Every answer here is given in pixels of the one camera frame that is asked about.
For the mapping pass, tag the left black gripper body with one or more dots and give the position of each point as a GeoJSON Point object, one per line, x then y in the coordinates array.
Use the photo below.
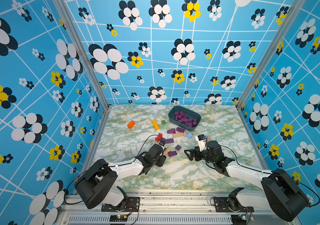
{"type": "Point", "coordinates": [160, 161]}

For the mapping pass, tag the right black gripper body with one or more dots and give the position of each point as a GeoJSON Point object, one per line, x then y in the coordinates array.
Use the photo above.
{"type": "Point", "coordinates": [204, 155]}

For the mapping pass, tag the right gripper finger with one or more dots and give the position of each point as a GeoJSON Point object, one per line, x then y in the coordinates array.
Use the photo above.
{"type": "Point", "coordinates": [191, 151]}
{"type": "Point", "coordinates": [191, 156]}

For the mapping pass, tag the purple tall triangle brick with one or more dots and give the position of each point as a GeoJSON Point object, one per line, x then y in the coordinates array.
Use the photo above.
{"type": "Point", "coordinates": [171, 131]}

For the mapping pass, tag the yellow long brick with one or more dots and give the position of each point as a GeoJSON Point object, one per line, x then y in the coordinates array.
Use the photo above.
{"type": "Point", "coordinates": [156, 126]}

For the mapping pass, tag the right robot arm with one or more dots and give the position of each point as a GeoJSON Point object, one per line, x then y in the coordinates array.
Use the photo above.
{"type": "Point", "coordinates": [278, 192]}

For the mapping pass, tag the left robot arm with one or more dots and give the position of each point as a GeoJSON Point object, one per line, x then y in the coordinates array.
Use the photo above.
{"type": "Point", "coordinates": [96, 185]}

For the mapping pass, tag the purple brick beside bin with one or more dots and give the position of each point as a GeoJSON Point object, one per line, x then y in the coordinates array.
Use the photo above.
{"type": "Point", "coordinates": [179, 129]}

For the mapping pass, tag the dark teal storage bin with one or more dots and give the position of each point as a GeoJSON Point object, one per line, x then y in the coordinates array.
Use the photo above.
{"type": "Point", "coordinates": [179, 120]}

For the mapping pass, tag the natural wood slanted brick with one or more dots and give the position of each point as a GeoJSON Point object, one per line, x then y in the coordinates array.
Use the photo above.
{"type": "Point", "coordinates": [166, 151]}

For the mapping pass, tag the purple long brick centre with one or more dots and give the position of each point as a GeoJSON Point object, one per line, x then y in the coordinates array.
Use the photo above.
{"type": "Point", "coordinates": [172, 153]}

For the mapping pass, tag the light blue cube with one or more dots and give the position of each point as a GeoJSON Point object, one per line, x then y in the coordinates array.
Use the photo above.
{"type": "Point", "coordinates": [189, 135]}

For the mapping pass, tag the natural wood printed brick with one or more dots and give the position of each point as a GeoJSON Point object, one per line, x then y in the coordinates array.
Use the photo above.
{"type": "Point", "coordinates": [177, 135]}

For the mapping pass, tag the red arch brick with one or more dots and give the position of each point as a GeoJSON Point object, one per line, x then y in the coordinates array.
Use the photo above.
{"type": "Point", "coordinates": [159, 137]}

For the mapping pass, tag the orange brick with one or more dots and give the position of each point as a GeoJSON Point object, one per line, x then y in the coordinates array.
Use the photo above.
{"type": "Point", "coordinates": [131, 124]}

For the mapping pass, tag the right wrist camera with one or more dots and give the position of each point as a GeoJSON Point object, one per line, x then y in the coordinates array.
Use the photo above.
{"type": "Point", "coordinates": [202, 142]}

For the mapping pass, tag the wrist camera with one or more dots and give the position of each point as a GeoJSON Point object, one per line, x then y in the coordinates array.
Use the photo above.
{"type": "Point", "coordinates": [162, 142]}
{"type": "Point", "coordinates": [202, 142]}

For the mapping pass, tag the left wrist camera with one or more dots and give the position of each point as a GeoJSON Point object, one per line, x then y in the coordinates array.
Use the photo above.
{"type": "Point", "coordinates": [162, 142]}

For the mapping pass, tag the aluminium front rail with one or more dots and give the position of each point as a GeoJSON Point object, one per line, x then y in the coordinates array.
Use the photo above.
{"type": "Point", "coordinates": [166, 207]}

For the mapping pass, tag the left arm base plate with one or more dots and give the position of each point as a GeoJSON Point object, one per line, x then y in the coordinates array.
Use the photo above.
{"type": "Point", "coordinates": [129, 204]}

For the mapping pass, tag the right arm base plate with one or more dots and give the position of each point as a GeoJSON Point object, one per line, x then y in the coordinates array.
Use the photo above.
{"type": "Point", "coordinates": [227, 204]}

